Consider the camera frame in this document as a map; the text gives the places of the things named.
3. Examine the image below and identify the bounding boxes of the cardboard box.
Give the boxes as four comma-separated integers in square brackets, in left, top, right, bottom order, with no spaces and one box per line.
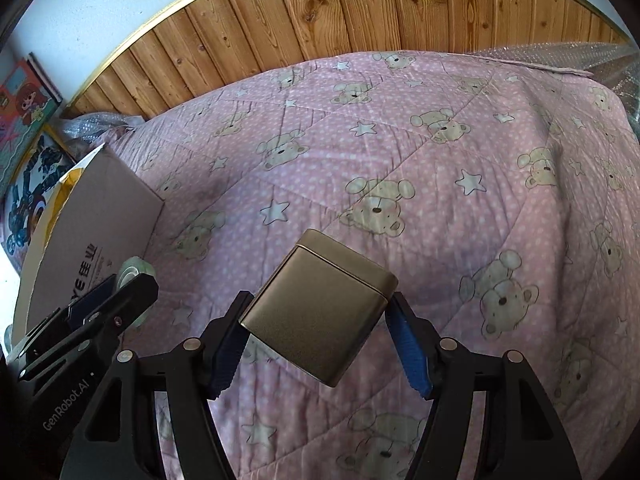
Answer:
[10,142,166,346]

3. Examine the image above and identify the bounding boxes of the robot toy box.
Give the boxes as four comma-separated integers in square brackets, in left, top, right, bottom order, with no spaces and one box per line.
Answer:
[0,125,78,267]

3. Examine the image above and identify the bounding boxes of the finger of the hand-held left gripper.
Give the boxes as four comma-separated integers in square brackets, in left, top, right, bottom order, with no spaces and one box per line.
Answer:
[19,275,119,379]
[82,272,160,354]

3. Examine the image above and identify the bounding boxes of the tape roll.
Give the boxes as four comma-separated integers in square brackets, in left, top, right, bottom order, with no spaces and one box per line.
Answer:
[116,256,157,331]

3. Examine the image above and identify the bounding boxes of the pink bear printed blanket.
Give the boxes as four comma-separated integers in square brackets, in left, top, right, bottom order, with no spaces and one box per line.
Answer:
[107,50,640,480]

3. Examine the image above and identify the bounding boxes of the gold tin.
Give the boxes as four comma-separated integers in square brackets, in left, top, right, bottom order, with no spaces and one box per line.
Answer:
[239,228,399,389]

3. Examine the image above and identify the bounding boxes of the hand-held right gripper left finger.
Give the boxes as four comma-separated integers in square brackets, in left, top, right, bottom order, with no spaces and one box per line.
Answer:
[60,290,256,480]

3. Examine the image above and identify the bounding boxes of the pink toy box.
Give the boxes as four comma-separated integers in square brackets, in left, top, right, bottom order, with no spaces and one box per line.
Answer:
[0,52,65,161]

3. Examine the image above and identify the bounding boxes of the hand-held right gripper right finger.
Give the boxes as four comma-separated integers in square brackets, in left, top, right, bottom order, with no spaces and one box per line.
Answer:
[385,292,583,480]

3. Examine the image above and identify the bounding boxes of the bubble wrap sheet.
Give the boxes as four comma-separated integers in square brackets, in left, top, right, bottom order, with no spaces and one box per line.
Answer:
[469,42,640,142]

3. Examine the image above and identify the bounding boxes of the crumpled bubble wrap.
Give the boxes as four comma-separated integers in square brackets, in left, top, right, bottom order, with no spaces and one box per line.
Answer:
[55,109,147,161]

